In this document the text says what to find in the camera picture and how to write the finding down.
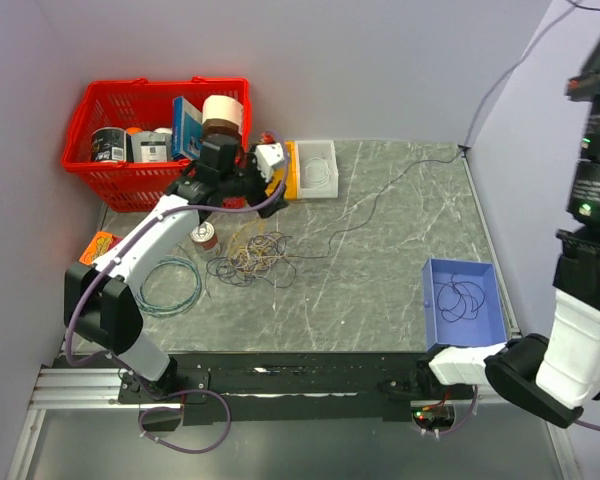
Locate yellow plastic bin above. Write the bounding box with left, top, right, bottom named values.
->
left=266, top=141, right=299, bottom=201

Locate white cable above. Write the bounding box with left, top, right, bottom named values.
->
left=303, top=157, right=331, bottom=186

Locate small tin can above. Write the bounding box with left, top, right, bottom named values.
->
left=189, top=221, right=222, bottom=260

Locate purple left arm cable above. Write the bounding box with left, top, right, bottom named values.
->
left=63, top=130, right=287, bottom=454

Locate orange pink snack box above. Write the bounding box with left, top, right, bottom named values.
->
left=79, top=231, right=118, bottom=265

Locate brown round object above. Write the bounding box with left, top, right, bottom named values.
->
left=201, top=118, right=242, bottom=144

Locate red plastic shopping basket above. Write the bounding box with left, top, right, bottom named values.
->
left=61, top=77, right=251, bottom=213

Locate blue book box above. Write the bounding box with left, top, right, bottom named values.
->
left=171, top=96, right=203, bottom=160

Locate black labelled can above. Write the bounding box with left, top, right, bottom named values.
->
left=91, top=127, right=127, bottom=163

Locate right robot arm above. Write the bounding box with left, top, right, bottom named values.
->
left=416, top=40, right=600, bottom=428

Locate green coiled cable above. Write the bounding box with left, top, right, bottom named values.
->
left=132, top=256, right=203, bottom=318

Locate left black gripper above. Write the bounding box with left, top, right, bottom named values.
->
left=222, top=146, right=291, bottom=220

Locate grey labelled can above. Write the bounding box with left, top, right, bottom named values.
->
left=130, top=131, right=171, bottom=164

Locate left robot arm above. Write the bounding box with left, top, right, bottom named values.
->
left=64, top=134, right=290, bottom=402

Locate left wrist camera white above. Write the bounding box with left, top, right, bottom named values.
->
left=254, top=143, right=286, bottom=183

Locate white plastic bin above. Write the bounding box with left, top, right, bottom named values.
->
left=295, top=140, right=339, bottom=200

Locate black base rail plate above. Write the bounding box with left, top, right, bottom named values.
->
left=118, top=352, right=473, bottom=426

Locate cable pile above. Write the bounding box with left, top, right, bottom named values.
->
left=203, top=219, right=299, bottom=300

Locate dark purple cable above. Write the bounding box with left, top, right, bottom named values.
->
left=284, top=0, right=581, bottom=260
left=437, top=272, right=487, bottom=324

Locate blue plastic bin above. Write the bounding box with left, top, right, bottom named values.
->
left=422, top=258, right=508, bottom=349

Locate white paper roll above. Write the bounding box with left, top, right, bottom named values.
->
left=202, top=95, right=244, bottom=134

